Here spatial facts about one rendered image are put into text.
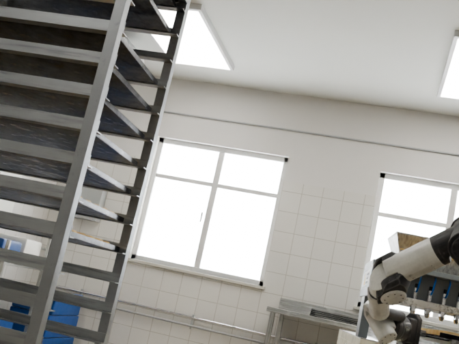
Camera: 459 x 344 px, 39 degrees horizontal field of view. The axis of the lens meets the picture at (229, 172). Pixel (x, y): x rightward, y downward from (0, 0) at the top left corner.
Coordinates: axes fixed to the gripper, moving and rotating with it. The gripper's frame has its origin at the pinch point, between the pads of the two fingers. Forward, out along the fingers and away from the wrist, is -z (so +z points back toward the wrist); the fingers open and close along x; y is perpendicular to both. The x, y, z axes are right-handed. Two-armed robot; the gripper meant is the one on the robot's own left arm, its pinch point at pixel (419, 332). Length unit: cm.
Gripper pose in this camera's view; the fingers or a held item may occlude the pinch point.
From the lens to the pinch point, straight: 246.4
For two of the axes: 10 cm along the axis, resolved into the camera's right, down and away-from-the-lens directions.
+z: -7.5, -2.8, -6.0
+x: 2.1, -9.6, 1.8
